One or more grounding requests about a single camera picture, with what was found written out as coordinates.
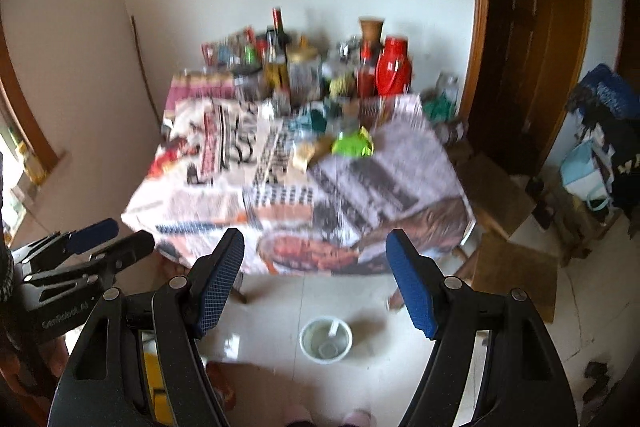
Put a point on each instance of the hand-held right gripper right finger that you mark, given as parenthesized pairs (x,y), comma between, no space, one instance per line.
(412,292)

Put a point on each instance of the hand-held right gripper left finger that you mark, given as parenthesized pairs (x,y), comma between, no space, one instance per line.
(220,282)

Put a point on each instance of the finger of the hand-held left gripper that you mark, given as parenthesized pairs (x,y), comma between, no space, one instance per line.
(132,247)
(95,231)

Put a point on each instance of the dark green packet white label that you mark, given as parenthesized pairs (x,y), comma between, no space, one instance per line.
(317,117)

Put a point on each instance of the white bowl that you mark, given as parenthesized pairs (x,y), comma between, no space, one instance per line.
(325,342)

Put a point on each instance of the printed tablecloth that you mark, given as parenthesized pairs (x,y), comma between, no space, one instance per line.
(350,187)

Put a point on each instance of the wooden stool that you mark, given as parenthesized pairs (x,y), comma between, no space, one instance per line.
(492,192)

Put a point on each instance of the pink slipper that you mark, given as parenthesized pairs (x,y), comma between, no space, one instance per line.
(360,418)

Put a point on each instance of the bright green snack packet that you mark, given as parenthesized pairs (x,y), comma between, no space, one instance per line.
(355,144)

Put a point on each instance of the pink printed sack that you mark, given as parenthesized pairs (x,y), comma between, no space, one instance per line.
(200,87)

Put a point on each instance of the thin curved stick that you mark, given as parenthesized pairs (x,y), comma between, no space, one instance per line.
(141,57)

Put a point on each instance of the green net bag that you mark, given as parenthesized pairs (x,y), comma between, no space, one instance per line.
(440,108)

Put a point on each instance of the black lid jar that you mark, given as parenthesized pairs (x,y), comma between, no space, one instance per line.
(247,84)

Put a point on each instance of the clear jar white lid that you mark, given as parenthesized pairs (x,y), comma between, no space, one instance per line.
(447,88)

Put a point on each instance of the light blue bag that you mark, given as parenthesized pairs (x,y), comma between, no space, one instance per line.
(585,177)

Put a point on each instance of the red bag of nuts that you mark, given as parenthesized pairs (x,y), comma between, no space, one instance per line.
(210,52)

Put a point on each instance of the yellow knobbly fruit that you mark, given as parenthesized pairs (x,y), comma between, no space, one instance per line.
(342,84)

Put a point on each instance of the red sauce bottle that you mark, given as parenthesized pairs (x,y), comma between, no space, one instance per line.
(366,74)

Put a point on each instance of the gold lid jar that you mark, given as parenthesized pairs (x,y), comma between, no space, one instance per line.
(302,74)

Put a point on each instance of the green capped bottle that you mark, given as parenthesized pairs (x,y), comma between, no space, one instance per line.
(250,55)

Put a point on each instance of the red thermos flask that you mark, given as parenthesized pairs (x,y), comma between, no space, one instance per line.
(392,64)

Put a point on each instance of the clear bottle black cap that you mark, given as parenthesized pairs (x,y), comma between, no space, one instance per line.
(272,59)

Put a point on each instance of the dark cloth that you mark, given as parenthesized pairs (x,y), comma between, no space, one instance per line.
(625,157)

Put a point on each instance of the dark wine bottle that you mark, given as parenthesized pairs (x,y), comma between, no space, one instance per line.
(278,27)

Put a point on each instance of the brown clay vase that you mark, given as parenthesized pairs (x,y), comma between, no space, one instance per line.
(371,32)

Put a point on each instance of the blue patterned cloth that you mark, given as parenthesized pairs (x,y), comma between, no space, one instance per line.
(605,92)

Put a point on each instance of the brown wooden door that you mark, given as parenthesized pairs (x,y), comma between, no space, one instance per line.
(530,32)

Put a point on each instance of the wooden window frame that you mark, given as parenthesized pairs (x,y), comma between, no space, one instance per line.
(50,152)

